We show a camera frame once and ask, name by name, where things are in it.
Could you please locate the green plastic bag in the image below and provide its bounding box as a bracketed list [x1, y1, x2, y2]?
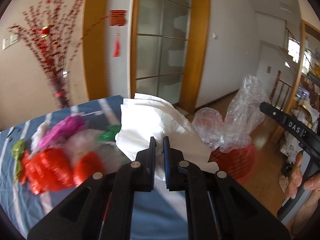
[98, 125, 121, 142]

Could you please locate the clear crinkled plastic bag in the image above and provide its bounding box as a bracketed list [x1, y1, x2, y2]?
[192, 75, 269, 153]

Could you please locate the white plastic bag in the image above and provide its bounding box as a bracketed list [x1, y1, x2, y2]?
[116, 93, 219, 181]

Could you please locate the lime green printed bag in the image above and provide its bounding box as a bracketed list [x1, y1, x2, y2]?
[11, 139, 24, 181]

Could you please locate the frosted glass sliding door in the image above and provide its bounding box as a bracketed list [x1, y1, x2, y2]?
[129, 0, 210, 113]

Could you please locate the double wall switch panel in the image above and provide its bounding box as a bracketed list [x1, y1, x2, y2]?
[2, 34, 20, 50]

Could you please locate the blue white striped cloth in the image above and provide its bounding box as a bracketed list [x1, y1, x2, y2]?
[1, 95, 188, 239]

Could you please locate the wooden stair railing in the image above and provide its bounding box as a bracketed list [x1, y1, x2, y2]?
[270, 70, 292, 111]

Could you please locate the wooden display shelf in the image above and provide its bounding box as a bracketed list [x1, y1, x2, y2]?
[271, 19, 320, 156]

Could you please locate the red berry branch bouquet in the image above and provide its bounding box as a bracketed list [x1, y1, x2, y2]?
[7, 0, 111, 86]

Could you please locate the red hanging knot ornament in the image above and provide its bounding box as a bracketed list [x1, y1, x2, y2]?
[110, 9, 127, 57]

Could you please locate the magenta plastic bag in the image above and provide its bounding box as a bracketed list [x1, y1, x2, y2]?
[38, 115, 86, 150]

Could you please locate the clear bubble wrap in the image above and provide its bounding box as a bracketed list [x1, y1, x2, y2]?
[31, 122, 131, 174]

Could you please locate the glass vase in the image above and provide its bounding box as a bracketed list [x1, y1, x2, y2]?
[48, 70, 71, 109]

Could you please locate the small red plastic bag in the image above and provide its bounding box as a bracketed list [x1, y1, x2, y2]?
[73, 152, 105, 187]

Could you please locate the right hand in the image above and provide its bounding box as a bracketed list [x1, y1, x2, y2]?
[285, 152, 319, 237]

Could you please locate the red plastic waste basket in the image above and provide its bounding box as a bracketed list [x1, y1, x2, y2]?
[209, 142, 258, 185]

